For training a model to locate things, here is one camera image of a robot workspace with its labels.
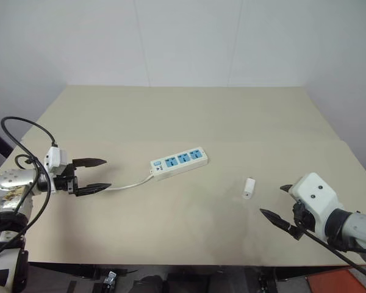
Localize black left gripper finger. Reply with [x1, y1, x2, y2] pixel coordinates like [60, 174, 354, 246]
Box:
[72, 157, 108, 170]
[75, 183, 112, 197]

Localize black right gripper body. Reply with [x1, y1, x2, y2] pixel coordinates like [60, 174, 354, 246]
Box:
[292, 201, 317, 235]

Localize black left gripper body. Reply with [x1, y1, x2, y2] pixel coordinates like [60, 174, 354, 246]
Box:
[52, 163, 80, 197]

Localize small white plug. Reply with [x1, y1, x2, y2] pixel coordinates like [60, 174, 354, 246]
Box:
[242, 177, 257, 201]

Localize white power strip blue sockets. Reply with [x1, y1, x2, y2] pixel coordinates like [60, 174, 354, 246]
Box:
[149, 147, 209, 182]

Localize orange panel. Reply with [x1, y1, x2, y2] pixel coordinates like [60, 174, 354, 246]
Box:
[304, 267, 366, 293]

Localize small silver metal clip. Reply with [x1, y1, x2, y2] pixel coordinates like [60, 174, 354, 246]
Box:
[104, 270, 117, 287]

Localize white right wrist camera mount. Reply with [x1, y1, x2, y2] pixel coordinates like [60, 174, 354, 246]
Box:
[289, 172, 346, 242]

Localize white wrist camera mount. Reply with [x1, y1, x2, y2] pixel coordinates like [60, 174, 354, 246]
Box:
[289, 172, 346, 242]
[43, 146, 70, 193]

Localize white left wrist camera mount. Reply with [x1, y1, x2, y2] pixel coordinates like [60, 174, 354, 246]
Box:
[43, 146, 70, 193]

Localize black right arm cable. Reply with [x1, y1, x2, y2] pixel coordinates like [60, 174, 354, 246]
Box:
[292, 224, 366, 281]

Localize white power cable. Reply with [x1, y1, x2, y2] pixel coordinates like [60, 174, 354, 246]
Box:
[104, 173, 156, 192]

